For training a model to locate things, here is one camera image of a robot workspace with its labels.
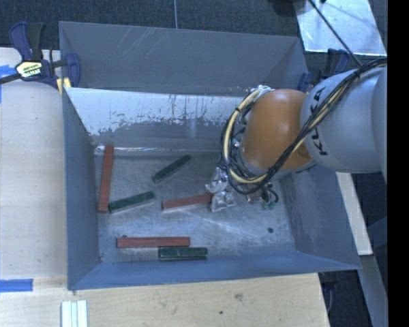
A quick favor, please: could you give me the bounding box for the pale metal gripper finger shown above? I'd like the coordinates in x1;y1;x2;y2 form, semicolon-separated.
205;166;230;193
209;189;237;214

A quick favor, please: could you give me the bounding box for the red-brown flat block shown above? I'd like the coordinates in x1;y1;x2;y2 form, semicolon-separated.
115;236;192;249
97;144;115;214
160;193;216;212

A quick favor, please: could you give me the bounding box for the pale wood flat board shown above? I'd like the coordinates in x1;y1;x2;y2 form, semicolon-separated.
0;48;70;281

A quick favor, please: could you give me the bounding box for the grey metal bin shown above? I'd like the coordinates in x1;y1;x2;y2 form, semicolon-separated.
57;20;363;292

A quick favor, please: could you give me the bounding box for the dark green flat block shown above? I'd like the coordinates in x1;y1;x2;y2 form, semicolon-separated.
107;191;157;215
151;154;193;185
157;246;209;262

